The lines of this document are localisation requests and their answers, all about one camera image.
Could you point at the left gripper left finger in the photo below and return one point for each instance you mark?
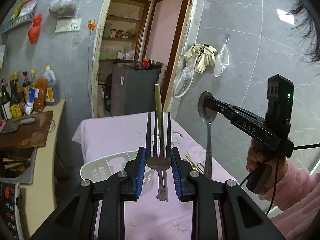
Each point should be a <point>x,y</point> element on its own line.
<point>135,169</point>

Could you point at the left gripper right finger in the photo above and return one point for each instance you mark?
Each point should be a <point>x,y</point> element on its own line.
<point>193,189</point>

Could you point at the small gold spoon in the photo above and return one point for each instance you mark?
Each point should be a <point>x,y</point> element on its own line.
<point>197,167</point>

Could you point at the silver fork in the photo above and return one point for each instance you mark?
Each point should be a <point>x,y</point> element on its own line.
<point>157,159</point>

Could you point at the silver tablespoon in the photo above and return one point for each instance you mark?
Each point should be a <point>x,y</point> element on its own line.
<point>208,116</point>

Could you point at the pink sleeved right forearm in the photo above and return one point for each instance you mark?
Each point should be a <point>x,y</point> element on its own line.
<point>297,196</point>

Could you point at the person's right hand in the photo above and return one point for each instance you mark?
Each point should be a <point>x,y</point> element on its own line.
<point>255,156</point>

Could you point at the white plastic utensil basket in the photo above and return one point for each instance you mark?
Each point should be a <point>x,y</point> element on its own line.
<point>102,168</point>

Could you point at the pink floral table cloth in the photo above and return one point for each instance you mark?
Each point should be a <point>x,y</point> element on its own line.
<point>148,218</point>

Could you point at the clear hanging plastic bag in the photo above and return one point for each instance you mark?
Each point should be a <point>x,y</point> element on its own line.
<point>222,60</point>

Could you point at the dark grey refrigerator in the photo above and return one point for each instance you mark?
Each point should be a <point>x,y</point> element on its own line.
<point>133,89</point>

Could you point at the beige rubber gloves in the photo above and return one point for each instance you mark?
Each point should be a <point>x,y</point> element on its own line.
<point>205,56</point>

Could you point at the wooden cutting board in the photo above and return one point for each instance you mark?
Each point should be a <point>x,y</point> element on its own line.
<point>26,131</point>

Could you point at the large cooking oil jug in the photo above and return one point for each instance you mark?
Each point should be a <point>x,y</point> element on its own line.
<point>52,92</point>

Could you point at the red cup on fridge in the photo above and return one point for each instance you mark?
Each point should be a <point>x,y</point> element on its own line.
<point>145,62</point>

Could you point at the induction cooker panel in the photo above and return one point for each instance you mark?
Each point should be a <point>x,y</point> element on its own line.
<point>10,214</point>

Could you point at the dark soy sauce bottle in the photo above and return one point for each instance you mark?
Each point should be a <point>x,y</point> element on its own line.
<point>5,102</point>

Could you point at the red plastic bag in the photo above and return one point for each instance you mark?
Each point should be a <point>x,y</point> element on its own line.
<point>34,30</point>

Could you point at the hanging bag of dried goods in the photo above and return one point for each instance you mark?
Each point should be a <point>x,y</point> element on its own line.
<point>62,8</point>

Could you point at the orange wall hook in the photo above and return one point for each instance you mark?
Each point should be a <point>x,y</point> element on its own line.
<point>91,24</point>

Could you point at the white wall socket plate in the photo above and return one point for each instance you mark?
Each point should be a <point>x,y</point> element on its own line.
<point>68,25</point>

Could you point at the grey metal wall shelf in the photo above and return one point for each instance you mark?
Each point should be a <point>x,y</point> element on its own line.
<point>17,22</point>

